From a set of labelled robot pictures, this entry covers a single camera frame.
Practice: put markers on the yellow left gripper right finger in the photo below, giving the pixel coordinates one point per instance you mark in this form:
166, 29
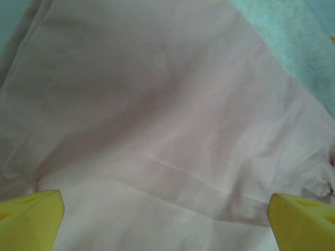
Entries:
306, 225

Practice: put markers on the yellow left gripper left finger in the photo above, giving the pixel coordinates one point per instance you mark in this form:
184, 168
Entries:
26, 222

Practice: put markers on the pale pink shorts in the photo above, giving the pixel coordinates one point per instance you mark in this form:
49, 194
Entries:
157, 117

